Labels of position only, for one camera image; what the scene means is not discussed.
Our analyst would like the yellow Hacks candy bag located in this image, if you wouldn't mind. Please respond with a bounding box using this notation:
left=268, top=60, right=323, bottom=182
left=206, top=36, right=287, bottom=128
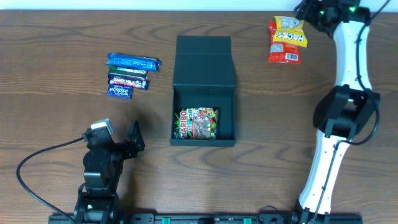
left=273, top=16, right=308, bottom=47

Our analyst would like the black Haribo candy bag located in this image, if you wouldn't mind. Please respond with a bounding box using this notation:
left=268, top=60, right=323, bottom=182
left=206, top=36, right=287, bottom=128
left=173, top=107, right=219, bottom=140

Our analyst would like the red candy bag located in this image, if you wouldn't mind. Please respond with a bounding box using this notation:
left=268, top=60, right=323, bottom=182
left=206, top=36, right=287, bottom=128
left=268, top=21, right=301, bottom=64

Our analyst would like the blue wafer snack bar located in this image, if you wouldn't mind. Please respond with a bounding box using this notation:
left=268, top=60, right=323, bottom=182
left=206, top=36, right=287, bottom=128
left=106, top=53, right=162, bottom=72

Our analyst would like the dark green box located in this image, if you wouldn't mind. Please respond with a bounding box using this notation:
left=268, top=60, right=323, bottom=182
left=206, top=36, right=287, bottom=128
left=170, top=35, right=236, bottom=147

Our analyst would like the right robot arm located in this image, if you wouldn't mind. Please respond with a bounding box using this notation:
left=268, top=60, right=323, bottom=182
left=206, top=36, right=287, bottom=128
left=283, top=0, right=380, bottom=223

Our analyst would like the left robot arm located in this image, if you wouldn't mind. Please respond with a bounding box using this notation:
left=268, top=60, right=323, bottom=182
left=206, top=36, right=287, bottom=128
left=73, top=118, right=145, bottom=223

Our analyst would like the blue Eclipse mints box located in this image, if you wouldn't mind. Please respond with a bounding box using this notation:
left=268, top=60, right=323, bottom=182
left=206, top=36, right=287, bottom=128
left=107, top=84, right=132, bottom=99

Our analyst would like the Dairy Milk chocolate bar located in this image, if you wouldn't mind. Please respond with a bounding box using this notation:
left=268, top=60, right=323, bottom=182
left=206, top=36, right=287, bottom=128
left=108, top=73, right=149, bottom=90

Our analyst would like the green chocolate bar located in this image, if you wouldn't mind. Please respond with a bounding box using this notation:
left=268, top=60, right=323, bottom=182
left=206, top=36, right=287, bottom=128
left=109, top=65, right=148, bottom=75

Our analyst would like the black mounting rail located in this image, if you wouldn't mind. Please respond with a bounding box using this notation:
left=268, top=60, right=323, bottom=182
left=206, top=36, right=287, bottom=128
left=48, top=212, right=364, bottom=224

